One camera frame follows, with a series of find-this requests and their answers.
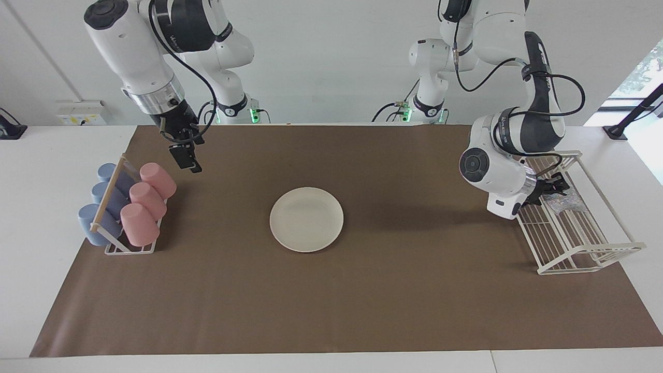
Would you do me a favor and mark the cream round plate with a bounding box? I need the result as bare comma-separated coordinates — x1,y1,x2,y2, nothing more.
269,187,344,253

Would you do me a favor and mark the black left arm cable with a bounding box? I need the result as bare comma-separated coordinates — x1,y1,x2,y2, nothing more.
438,0,586,171

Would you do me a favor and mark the black stand with pole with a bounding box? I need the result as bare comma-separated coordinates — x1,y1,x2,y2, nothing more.
602,83,663,140

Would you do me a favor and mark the pink plastic cup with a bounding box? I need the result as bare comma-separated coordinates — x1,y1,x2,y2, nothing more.
140,162,177,200
120,203,161,247
129,182,168,219

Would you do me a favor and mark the bright window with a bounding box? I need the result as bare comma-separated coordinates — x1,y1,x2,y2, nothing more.
606,37,663,109

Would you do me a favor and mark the black clamp mount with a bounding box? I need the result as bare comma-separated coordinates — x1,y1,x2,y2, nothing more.
0,107,27,140

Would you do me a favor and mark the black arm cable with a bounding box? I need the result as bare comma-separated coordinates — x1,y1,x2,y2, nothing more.
438,0,586,171
148,0,218,140

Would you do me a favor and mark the cup rack with wooden rod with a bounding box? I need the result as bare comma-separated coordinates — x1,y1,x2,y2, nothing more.
91,154,166,255

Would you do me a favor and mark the brown table mat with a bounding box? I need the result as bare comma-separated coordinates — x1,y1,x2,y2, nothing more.
30,123,663,358

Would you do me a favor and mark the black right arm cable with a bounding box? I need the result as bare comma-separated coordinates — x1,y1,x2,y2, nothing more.
148,0,218,140

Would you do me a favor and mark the white wall socket box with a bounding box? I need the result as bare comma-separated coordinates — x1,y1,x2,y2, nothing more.
56,100,108,126

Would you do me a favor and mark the black base cable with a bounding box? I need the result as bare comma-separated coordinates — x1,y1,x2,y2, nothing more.
197,100,218,125
371,78,421,123

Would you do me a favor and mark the blue plastic cup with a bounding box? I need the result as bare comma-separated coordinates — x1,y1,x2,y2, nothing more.
92,182,127,218
97,163,136,195
78,204,122,247

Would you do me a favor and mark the white wire dish rack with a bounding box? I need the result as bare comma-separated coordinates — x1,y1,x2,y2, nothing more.
515,150,647,275

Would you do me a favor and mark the silver mesh sponge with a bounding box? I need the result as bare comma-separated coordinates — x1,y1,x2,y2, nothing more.
544,188,588,216

